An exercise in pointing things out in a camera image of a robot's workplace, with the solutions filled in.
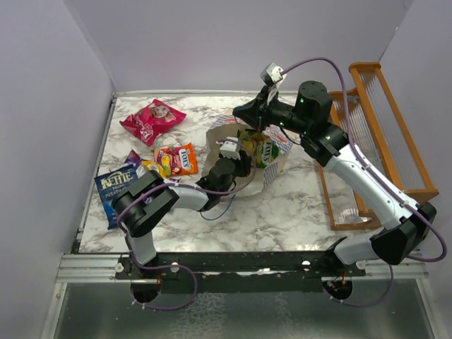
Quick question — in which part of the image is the yellow snack packet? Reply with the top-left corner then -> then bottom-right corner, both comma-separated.
136,160 -> 168,179

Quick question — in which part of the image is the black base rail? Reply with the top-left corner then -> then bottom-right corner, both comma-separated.
115,251 -> 365,302

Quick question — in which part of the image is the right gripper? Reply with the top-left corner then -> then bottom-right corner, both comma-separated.
232,86 -> 310,136

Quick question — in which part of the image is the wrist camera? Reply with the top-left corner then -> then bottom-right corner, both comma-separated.
216,137 -> 240,160
260,62 -> 286,105

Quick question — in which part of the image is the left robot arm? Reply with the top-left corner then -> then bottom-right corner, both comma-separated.
111,150 -> 256,279

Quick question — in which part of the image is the purple candy bag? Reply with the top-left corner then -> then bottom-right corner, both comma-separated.
124,150 -> 146,177

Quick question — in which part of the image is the orange wooden rack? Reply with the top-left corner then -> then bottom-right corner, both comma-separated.
319,62 -> 439,231

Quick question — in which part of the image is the blue kettle chips bag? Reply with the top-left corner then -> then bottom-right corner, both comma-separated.
95,165 -> 138,230

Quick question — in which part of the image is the green Savoria snack packet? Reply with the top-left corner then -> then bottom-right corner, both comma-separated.
237,129 -> 279,169

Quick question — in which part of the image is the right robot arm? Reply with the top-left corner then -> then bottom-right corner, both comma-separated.
232,81 -> 436,276

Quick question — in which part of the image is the orange Savoria snack packet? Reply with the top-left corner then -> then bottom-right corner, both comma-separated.
153,143 -> 198,177

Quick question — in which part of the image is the red snack bag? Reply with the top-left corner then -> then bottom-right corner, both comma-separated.
119,99 -> 186,146

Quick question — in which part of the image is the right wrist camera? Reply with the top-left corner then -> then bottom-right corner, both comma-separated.
260,62 -> 286,105

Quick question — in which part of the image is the checkered paper bag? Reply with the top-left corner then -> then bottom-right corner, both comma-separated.
197,115 -> 293,211

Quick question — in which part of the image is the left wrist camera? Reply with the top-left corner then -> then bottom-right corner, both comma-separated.
216,137 -> 240,160

